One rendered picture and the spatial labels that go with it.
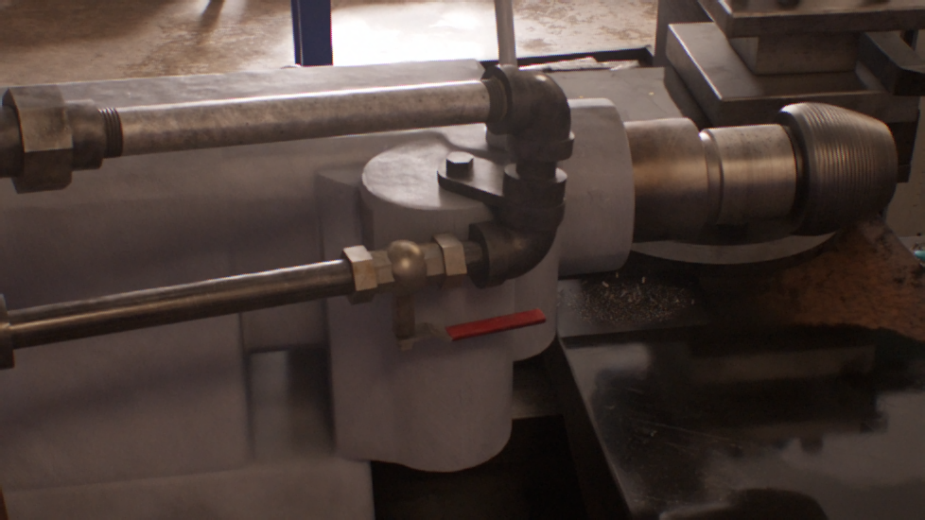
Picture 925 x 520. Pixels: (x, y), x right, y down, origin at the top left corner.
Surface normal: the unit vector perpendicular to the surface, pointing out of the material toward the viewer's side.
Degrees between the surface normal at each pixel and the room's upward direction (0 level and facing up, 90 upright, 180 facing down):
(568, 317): 0
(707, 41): 0
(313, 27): 90
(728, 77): 0
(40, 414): 70
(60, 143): 56
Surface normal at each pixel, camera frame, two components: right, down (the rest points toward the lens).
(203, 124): 0.47, 0.00
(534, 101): 0.48, 0.21
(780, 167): 0.14, -0.02
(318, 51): 0.15, 0.50
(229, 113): 0.41, -0.31
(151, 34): 0.00, -0.86
